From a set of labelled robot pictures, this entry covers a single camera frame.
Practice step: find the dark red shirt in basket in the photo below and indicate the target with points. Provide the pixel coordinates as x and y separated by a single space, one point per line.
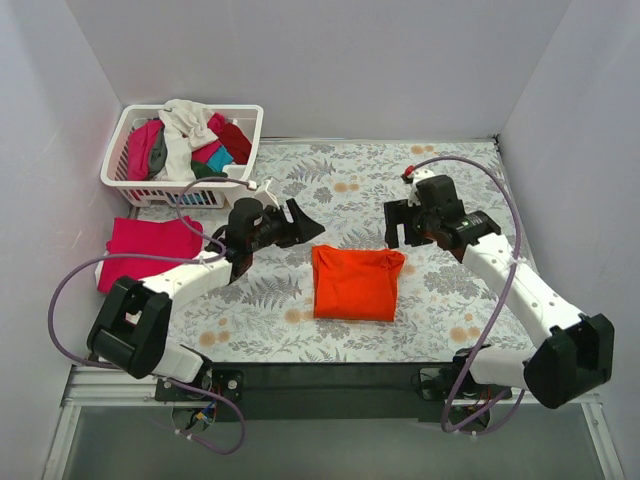
237 144

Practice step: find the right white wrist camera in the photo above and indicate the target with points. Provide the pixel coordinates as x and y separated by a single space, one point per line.
411 177

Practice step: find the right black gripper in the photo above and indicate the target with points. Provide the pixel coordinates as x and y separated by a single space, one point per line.
407 229

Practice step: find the folded magenta t shirt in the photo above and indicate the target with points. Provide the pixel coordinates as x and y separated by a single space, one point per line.
168 239

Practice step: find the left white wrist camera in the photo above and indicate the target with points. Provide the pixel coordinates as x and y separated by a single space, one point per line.
264 192

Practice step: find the floral patterned table mat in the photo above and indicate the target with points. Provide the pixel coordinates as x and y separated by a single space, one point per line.
267 315

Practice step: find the white plastic laundry basket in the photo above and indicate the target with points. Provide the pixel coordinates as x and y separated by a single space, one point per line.
195 193

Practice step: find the orange t shirt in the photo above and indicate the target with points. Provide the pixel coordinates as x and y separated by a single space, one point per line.
355 284

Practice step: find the aluminium frame rail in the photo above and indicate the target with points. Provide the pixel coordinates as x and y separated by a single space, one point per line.
88 386

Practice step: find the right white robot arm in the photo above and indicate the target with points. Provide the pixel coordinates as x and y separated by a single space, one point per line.
573 352

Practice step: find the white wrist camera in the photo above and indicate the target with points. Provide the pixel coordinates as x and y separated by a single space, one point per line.
264 192
411 177

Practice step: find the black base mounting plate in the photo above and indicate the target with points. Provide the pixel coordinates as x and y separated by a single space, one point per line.
334 391

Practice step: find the magenta shirt in basket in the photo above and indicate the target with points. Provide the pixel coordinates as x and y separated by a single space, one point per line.
140 142

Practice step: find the teal shirt in basket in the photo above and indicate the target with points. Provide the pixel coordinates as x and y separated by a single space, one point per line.
220 158

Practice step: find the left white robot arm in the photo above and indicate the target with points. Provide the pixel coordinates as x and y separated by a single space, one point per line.
131 329

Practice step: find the dark green shirt in basket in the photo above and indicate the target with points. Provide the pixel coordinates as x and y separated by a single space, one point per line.
204 173

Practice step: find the grey shirt in basket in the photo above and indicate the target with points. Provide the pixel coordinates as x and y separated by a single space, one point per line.
157 156

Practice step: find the white shirt in basket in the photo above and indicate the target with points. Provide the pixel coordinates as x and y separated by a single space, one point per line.
185 130

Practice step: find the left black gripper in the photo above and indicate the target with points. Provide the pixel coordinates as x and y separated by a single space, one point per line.
288 226

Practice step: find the folded white shirt under magenta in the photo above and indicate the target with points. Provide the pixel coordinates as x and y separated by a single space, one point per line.
103 277

